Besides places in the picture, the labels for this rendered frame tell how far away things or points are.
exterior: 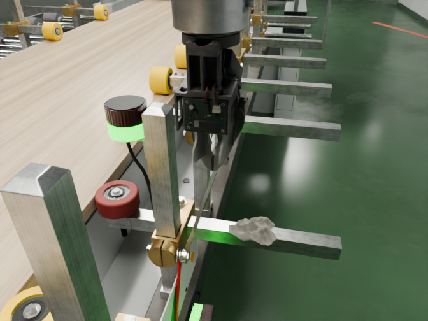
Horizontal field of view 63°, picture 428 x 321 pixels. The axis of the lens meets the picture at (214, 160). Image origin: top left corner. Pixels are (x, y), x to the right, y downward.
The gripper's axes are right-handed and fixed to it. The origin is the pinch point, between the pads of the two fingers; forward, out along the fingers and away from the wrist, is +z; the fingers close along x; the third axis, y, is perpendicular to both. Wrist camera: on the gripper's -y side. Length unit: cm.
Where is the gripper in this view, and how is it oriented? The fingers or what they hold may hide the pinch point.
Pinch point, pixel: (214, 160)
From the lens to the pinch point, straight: 54.7
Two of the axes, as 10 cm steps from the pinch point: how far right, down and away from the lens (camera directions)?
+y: -2.0, 5.3, -8.2
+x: 9.8, 1.1, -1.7
